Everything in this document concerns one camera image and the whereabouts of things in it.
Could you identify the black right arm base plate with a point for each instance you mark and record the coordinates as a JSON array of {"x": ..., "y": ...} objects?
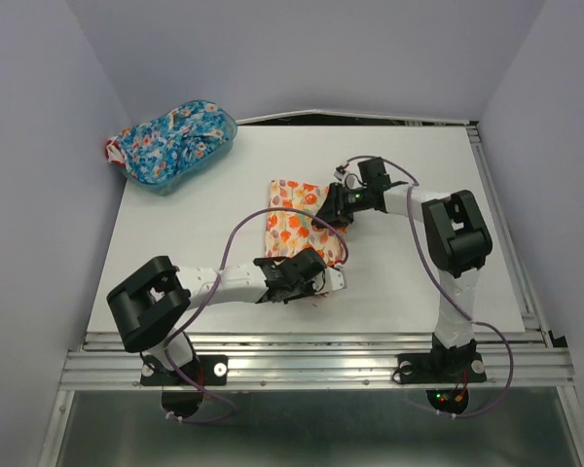
[{"x": 422, "y": 368}]

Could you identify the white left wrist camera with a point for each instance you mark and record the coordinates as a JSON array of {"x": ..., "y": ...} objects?
[{"x": 334, "y": 280}]

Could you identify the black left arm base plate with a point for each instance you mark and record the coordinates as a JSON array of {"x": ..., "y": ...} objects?
[{"x": 207, "y": 370}]

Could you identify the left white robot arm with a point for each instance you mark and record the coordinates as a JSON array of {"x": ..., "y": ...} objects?
[{"x": 147, "y": 306}]

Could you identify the blue floral print skirt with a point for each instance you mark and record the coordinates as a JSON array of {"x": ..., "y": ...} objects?
[{"x": 175, "y": 146}]

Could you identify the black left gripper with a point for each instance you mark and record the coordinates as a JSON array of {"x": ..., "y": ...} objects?
[{"x": 309, "y": 290}]

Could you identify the aluminium rail frame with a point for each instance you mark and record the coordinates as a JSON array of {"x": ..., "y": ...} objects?
[{"x": 312, "y": 380}]

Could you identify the red and white floral skirt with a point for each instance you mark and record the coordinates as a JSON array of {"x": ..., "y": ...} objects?
[{"x": 114, "y": 154}]

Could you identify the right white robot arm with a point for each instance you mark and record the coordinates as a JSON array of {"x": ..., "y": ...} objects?
[{"x": 453, "y": 249}]

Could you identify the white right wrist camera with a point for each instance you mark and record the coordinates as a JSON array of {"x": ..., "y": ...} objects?
[{"x": 345, "y": 176}]

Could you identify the orange tulip print skirt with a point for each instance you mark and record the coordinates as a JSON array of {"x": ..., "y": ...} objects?
[{"x": 291, "y": 225}]

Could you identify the translucent blue plastic bin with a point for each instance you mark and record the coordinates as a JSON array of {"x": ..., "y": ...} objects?
[{"x": 185, "y": 170}]

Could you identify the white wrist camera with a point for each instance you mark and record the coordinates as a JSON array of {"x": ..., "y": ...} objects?
[
  {"x": 334, "y": 280},
  {"x": 345, "y": 176}
]

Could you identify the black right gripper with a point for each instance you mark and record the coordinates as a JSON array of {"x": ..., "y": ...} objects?
[{"x": 334, "y": 207}]

